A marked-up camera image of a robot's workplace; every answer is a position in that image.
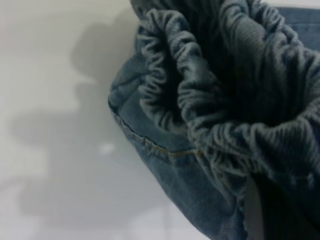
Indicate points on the blue denim jeans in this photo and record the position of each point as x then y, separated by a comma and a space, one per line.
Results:
225, 100

